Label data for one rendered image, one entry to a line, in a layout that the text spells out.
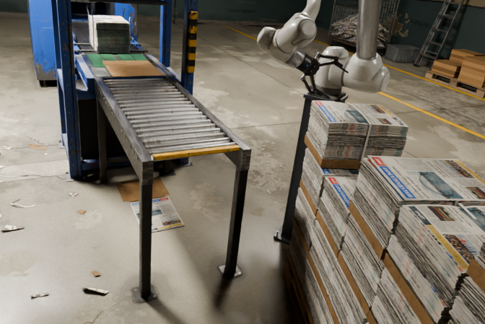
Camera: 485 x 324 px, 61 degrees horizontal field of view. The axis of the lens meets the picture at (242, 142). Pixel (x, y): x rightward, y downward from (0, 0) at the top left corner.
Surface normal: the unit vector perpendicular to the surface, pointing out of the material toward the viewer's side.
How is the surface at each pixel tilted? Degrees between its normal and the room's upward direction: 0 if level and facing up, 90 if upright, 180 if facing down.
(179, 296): 0
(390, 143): 90
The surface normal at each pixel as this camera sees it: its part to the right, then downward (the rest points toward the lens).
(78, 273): 0.11, -0.91
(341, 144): 0.11, 0.41
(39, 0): 0.45, 0.40
